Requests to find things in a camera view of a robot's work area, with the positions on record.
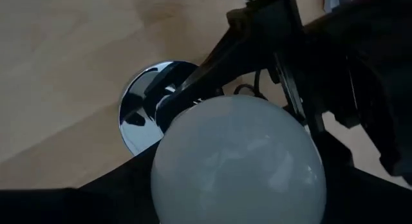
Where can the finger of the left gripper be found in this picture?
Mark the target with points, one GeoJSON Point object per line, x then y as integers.
{"type": "Point", "coordinates": [244, 50]}
{"type": "Point", "coordinates": [305, 82]}

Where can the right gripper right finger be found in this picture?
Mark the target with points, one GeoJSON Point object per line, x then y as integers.
{"type": "Point", "coordinates": [370, 201]}

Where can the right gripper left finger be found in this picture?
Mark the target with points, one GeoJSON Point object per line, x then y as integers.
{"type": "Point", "coordinates": [96, 204]}

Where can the chrome lamp base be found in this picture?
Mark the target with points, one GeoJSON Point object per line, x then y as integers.
{"type": "Point", "coordinates": [138, 121]}

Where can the white lightbulb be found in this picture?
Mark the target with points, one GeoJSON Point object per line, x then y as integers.
{"type": "Point", "coordinates": [238, 163]}

